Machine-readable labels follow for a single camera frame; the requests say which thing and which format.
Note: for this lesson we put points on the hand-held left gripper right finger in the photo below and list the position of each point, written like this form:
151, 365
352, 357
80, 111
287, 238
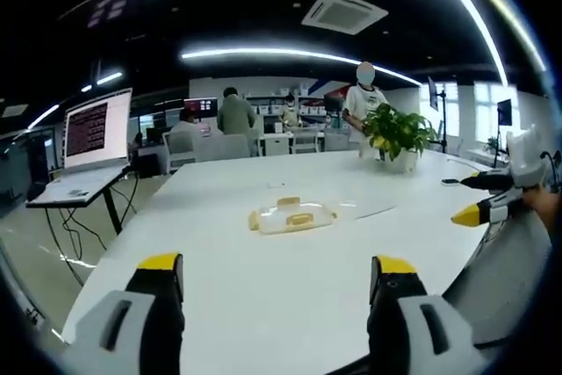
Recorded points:
421, 335

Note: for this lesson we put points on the black laptop stand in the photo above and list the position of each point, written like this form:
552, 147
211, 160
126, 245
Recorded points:
110, 199

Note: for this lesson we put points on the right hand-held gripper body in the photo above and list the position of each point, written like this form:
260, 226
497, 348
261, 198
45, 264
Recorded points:
526, 162

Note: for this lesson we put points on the small windowsill plant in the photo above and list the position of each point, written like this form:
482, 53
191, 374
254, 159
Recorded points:
492, 144

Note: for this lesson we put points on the curved ceiling light strip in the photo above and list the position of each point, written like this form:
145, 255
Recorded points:
478, 15

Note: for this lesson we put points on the long ceiling light strip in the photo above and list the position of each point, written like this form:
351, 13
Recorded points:
281, 53

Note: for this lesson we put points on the white laptop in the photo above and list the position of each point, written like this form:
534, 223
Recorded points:
94, 129

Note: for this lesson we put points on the ceiling air conditioner vent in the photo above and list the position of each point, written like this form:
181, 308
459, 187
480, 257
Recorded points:
344, 11

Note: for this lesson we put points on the desktop monitor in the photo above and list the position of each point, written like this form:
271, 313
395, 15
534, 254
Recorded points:
201, 107

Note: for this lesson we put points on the green potted plant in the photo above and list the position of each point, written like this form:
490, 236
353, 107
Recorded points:
397, 131

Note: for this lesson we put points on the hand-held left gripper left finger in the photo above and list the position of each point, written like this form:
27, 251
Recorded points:
110, 331

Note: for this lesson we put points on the person's right hand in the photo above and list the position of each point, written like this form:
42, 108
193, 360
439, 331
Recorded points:
535, 199

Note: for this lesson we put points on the short ceiling light strip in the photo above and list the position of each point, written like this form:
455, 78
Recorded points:
109, 78

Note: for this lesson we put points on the white office chair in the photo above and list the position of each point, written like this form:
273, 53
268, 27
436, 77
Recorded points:
305, 140

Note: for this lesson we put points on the grey office chair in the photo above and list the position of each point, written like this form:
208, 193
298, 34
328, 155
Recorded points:
180, 149
224, 146

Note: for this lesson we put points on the dark phone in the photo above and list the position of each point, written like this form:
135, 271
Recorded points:
450, 181

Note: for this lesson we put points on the monitor on black stand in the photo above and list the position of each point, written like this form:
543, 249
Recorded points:
505, 111
434, 91

